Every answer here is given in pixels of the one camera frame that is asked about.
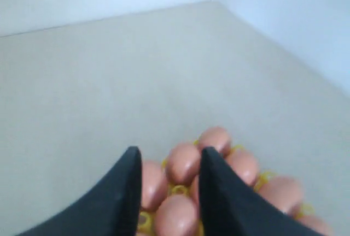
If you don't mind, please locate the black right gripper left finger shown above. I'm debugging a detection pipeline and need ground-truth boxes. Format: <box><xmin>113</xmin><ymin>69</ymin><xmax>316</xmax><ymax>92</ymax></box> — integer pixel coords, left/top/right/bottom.
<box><xmin>22</xmin><ymin>146</ymin><xmax>142</xmax><ymax>236</ymax></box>

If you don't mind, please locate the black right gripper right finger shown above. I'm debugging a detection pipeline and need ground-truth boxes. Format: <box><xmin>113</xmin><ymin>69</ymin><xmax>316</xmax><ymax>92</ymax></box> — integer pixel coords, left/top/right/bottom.
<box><xmin>199</xmin><ymin>147</ymin><xmax>322</xmax><ymax>235</ymax></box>

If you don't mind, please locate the brown egg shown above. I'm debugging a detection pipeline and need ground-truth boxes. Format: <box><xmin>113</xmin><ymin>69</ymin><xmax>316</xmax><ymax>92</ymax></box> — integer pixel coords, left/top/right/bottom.
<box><xmin>225</xmin><ymin>150</ymin><xmax>259</xmax><ymax>186</ymax></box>
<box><xmin>197</xmin><ymin>126</ymin><xmax>232</xmax><ymax>156</ymax></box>
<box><xmin>258</xmin><ymin>176</ymin><xmax>304</xmax><ymax>216</ymax></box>
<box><xmin>141</xmin><ymin>161</ymin><xmax>168</xmax><ymax>211</ymax></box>
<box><xmin>154</xmin><ymin>194</ymin><xmax>199</xmax><ymax>236</ymax></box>
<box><xmin>189</xmin><ymin>175</ymin><xmax>199</xmax><ymax>206</ymax></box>
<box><xmin>297</xmin><ymin>215</ymin><xmax>334</xmax><ymax>235</ymax></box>
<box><xmin>165</xmin><ymin>143</ymin><xmax>201</xmax><ymax>186</ymax></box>

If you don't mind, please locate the yellow plastic egg tray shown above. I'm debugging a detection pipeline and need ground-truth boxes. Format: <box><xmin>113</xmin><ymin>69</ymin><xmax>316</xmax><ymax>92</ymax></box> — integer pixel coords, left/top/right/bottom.
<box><xmin>137</xmin><ymin>140</ymin><xmax>312</xmax><ymax>235</ymax></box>

